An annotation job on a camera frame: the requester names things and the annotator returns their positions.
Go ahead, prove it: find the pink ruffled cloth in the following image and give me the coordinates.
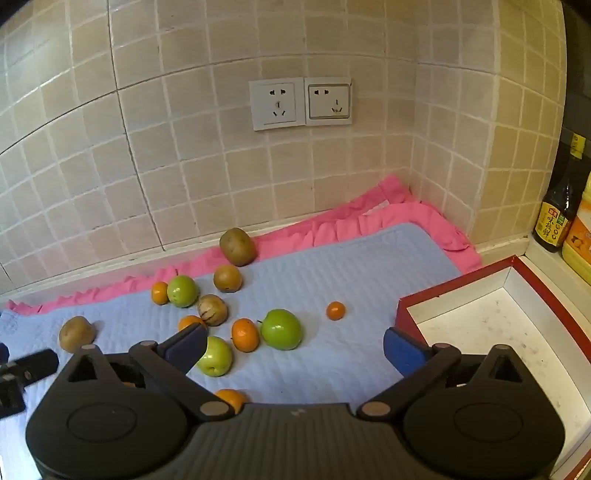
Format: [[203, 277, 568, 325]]
[[4, 174, 484, 317]]

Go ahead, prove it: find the dark soy sauce bottle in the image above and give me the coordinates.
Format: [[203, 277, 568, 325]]
[[532, 131, 588, 253]]

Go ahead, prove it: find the striped pepino melon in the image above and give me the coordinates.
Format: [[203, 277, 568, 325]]
[[197, 294, 229, 327]]

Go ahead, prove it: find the white socket with beige frame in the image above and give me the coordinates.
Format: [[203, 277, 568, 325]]
[[304, 77, 353, 127]]

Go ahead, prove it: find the yellow oil bottle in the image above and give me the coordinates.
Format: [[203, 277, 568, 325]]
[[561, 172, 591, 278]]

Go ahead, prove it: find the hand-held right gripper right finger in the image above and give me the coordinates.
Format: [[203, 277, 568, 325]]
[[358, 327, 527, 421]]

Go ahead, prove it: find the small green apple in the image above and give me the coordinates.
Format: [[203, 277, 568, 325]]
[[166, 275, 199, 308]]

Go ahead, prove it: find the light blue quilted mat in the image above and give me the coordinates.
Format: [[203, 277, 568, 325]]
[[0, 223, 464, 480]]

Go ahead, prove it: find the brown potato far left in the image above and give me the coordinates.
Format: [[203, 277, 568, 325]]
[[58, 316, 97, 352]]

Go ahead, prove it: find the red box with white inside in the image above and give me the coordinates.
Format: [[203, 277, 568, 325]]
[[396, 255, 591, 480]]

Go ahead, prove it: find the large brown kiwi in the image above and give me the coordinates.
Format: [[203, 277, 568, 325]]
[[219, 227, 257, 267]]

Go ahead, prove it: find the white wall socket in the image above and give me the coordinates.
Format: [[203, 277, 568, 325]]
[[249, 78, 306, 133]]

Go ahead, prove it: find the round brown fruit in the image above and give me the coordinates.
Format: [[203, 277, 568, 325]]
[[213, 264, 243, 294]]

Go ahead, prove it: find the large green apple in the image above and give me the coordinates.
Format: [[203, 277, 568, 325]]
[[260, 308, 304, 351]]

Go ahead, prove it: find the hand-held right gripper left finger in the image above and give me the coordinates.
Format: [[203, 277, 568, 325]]
[[58, 322, 237, 422]]

